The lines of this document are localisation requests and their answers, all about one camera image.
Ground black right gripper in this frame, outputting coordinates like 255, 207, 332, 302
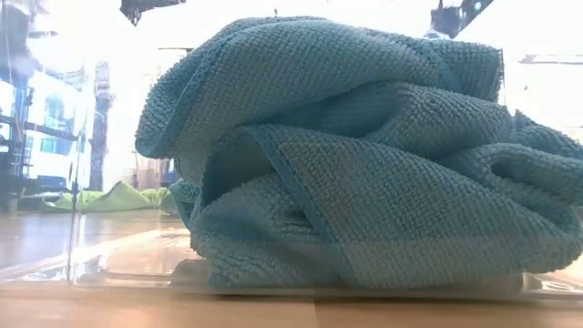
430, 0, 496, 40

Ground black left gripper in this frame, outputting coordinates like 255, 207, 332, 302
119, 0, 188, 27

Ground blue microfiber towel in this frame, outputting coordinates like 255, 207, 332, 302
168, 179, 201, 229
135, 15, 506, 183
189, 81, 583, 291

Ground green microfiber towel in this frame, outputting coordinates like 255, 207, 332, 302
40, 180, 177, 214

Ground clear plastic bin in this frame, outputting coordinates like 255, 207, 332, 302
0, 0, 583, 297

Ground large blue-framed window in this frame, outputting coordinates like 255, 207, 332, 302
0, 67, 87, 192

